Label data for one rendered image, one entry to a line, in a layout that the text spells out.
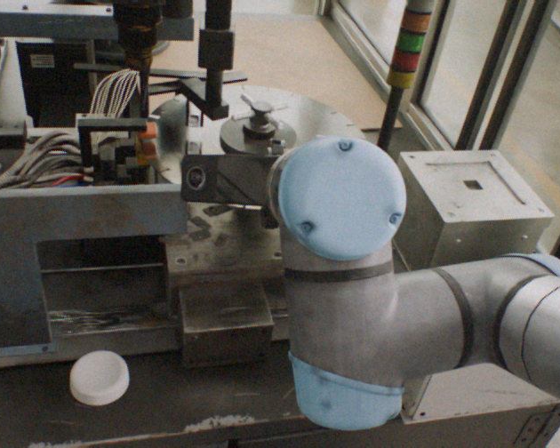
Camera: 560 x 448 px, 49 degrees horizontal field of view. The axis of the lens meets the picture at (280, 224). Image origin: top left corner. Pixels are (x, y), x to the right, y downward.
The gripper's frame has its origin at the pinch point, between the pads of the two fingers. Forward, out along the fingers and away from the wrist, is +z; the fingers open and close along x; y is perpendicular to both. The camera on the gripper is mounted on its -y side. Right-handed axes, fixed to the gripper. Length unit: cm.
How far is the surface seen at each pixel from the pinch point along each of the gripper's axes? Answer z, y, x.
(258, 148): 14.2, 0.0, 4.5
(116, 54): 79, -30, 26
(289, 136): 17.2, 4.6, 6.6
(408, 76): 29.2, 25.0, 18.8
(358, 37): 95, 31, 40
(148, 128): 14.8, -15.1, 5.8
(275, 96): 29.2, 3.2, 13.5
